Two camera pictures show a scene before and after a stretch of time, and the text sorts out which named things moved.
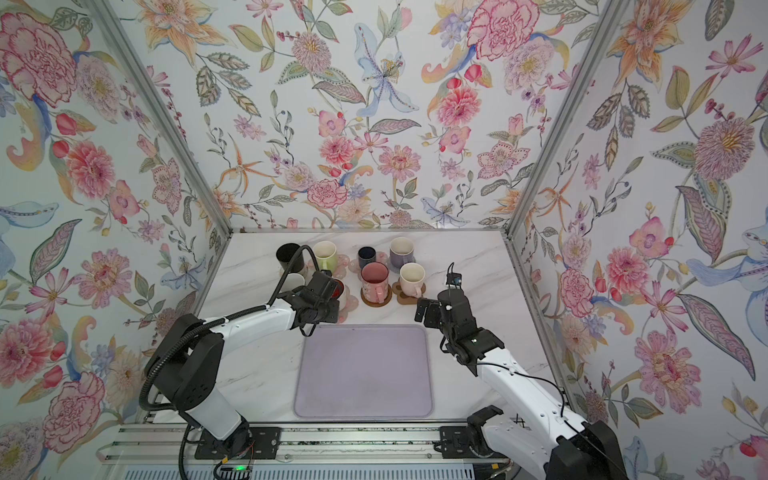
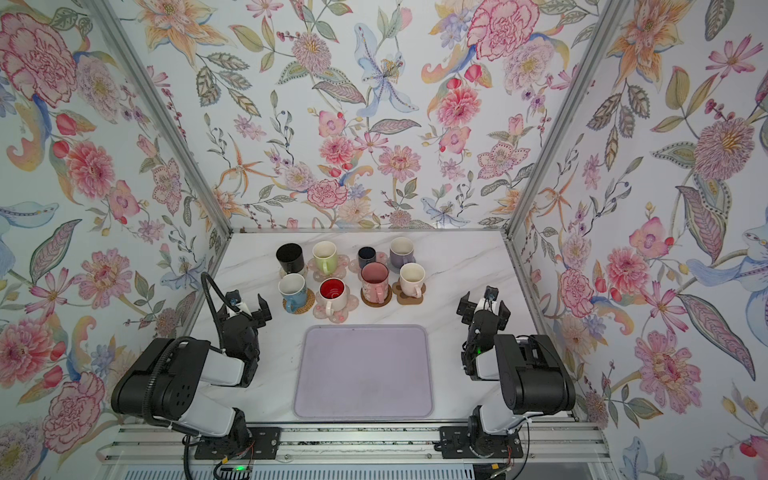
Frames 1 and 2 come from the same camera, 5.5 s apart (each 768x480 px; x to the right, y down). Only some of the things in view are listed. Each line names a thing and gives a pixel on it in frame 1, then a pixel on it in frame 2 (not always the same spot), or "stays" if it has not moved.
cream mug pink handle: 412,277 stays
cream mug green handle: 326,256 stays
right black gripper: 434,310 → 469,309
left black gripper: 334,313 → 261,318
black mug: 284,253 stays
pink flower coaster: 381,257 stays
